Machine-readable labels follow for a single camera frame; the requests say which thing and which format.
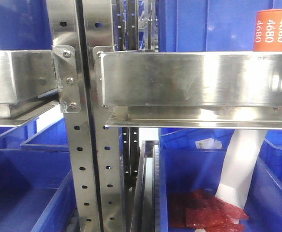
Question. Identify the upper left blue bin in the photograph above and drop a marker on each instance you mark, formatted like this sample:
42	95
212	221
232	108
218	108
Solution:
24	25

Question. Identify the left steel shelf beam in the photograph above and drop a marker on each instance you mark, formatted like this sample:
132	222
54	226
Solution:
28	86

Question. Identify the left perforated steel upright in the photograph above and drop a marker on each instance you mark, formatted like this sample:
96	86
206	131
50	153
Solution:
64	19

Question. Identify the red translucent bags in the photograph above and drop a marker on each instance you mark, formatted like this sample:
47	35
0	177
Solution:
201	210

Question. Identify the steel shelf beam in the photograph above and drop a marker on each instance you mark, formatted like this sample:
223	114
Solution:
237	90
28	86

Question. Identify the blue bin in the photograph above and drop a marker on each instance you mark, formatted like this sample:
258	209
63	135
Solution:
36	191
185	170
24	25
209	25

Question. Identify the right steel shelf beam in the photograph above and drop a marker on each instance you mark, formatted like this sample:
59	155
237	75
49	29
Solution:
237	90

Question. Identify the upper right blue bin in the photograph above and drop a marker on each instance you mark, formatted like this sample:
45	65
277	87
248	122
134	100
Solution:
209	25

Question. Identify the lower left blue bin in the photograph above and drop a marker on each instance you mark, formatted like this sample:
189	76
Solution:
36	191

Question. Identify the lower right blue bin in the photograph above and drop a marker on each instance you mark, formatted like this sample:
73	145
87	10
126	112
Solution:
185	170

